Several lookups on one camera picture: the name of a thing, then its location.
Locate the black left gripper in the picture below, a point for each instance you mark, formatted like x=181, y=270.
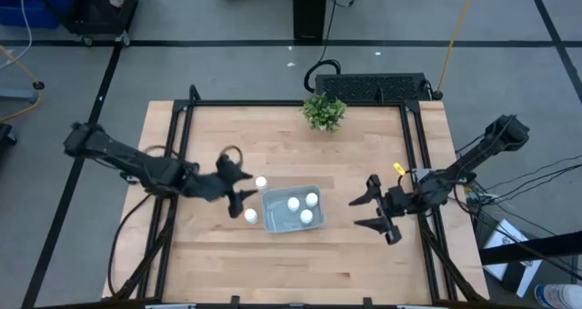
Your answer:
x=209, y=187

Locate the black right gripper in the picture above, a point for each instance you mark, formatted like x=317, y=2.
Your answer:
x=399, y=201

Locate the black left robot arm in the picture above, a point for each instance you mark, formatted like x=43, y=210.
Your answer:
x=123, y=156

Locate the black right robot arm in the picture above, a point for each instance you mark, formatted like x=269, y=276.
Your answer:
x=477, y=156

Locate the yellow tag on arm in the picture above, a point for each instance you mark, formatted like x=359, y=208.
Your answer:
x=399, y=168

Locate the pale grey plastic basket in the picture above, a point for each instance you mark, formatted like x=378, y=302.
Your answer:
x=277, y=218

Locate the small green potted plant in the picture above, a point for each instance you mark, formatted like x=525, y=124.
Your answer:
x=324, y=112

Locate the black perforated computer case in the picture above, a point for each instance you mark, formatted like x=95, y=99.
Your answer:
x=364, y=86

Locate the white printed cardboard box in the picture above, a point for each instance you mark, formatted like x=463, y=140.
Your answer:
x=504, y=236

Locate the black metal bar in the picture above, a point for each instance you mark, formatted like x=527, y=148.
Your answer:
x=529, y=247

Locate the black rectangular pillar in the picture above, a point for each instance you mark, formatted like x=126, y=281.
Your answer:
x=310, y=10

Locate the person's shoe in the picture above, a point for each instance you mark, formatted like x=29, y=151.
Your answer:
x=558, y=296

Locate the black wheeled cart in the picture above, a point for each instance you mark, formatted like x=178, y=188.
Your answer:
x=102, y=9

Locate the black caster foot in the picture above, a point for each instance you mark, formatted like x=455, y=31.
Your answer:
x=6, y=134

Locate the grey blue flat object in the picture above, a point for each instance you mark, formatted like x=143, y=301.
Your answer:
x=18, y=95

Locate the blue plastic bin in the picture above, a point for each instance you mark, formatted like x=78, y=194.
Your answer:
x=32, y=2

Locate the black aluminium table frame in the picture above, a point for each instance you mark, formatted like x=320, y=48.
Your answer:
x=254, y=103

